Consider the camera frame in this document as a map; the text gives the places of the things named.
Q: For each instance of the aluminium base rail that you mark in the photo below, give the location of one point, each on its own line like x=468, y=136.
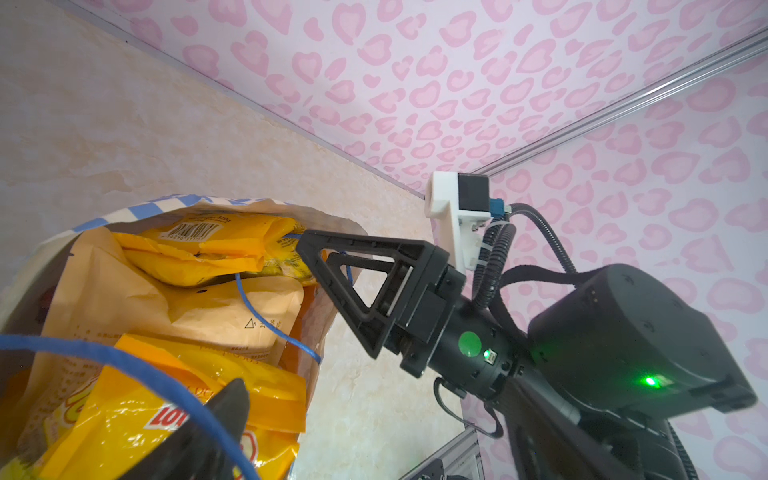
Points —
x=460, y=458

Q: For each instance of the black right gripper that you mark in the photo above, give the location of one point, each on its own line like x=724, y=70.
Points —
x=418, y=312

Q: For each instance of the yellow orange snack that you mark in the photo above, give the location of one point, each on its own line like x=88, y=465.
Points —
x=79, y=420

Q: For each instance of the orange snack bag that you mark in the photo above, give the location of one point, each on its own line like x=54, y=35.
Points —
x=312, y=325

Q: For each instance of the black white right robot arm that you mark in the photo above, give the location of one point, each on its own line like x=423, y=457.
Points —
x=582, y=372

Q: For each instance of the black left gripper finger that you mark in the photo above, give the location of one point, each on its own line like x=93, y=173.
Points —
x=193, y=453

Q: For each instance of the yellow snack bag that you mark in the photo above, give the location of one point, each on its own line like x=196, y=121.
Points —
x=199, y=249

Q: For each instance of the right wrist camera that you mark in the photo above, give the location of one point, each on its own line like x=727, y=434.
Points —
x=460, y=204

